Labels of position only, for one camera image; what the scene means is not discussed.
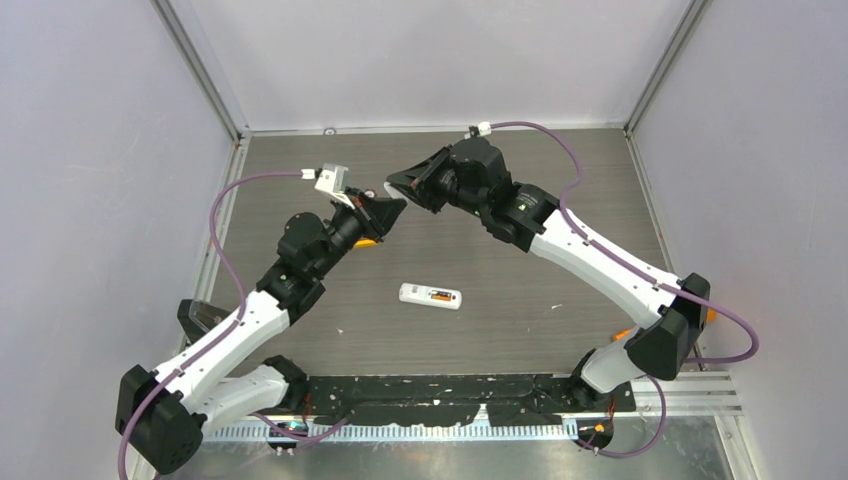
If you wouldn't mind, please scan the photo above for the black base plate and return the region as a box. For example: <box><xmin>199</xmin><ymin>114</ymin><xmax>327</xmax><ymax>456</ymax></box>
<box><xmin>301</xmin><ymin>374</ymin><xmax>637</xmax><ymax>429</ymax></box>

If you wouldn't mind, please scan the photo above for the white remote control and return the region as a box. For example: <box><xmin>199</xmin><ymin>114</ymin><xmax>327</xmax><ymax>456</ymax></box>
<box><xmin>398</xmin><ymin>283</ymin><xmax>463</xmax><ymax>310</ymax></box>

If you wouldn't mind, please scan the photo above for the white battery cover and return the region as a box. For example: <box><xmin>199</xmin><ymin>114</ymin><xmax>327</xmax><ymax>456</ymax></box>
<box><xmin>384</xmin><ymin>183</ymin><xmax>406</xmax><ymax>200</ymax></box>

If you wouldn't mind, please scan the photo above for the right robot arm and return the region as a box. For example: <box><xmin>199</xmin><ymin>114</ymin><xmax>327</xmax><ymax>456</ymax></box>
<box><xmin>385</xmin><ymin>137</ymin><xmax>710</xmax><ymax>411</ymax></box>

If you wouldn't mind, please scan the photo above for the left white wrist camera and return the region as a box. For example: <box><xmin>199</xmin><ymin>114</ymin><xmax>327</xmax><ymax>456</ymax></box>
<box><xmin>314</xmin><ymin>163</ymin><xmax>353</xmax><ymax>208</ymax></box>

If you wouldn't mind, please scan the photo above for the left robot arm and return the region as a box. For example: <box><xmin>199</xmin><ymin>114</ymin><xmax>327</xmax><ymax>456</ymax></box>
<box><xmin>115</xmin><ymin>189</ymin><xmax>407</xmax><ymax>478</ymax></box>

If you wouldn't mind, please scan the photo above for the aluminium rail frame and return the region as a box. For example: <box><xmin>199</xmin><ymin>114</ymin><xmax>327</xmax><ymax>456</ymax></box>
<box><xmin>200</xmin><ymin>372</ymin><xmax>741</xmax><ymax>446</ymax></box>

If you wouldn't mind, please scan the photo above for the orange cylinder peg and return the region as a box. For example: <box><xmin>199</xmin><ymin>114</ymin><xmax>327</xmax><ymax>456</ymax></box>
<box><xmin>611</xmin><ymin>309</ymin><xmax>717</xmax><ymax>341</ymax></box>

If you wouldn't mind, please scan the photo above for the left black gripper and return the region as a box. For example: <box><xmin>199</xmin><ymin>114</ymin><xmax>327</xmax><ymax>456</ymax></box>
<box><xmin>312</xmin><ymin>187</ymin><xmax>405</xmax><ymax>278</ymax></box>

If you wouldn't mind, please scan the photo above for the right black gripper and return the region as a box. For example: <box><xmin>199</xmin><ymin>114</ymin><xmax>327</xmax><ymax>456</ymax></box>
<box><xmin>386</xmin><ymin>146</ymin><xmax>487</xmax><ymax>220</ymax></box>

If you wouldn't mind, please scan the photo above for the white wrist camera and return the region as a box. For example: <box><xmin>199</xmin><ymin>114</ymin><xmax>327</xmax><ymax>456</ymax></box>
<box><xmin>464</xmin><ymin>121</ymin><xmax>493</xmax><ymax>139</ymax></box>
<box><xmin>314</xmin><ymin>163</ymin><xmax>353</xmax><ymax>208</ymax></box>

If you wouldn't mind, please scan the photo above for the yellow plastic triangle frame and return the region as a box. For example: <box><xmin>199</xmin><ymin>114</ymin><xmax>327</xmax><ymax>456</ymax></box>
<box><xmin>353</xmin><ymin>239</ymin><xmax>378</xmax><ymax>249</ymax></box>

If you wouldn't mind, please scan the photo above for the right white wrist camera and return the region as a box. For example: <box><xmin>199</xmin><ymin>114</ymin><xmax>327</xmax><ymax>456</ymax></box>
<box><xmin>464</xmin><ymin>121</ymin><xmax>493</xmax><ymax>139</ymax></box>

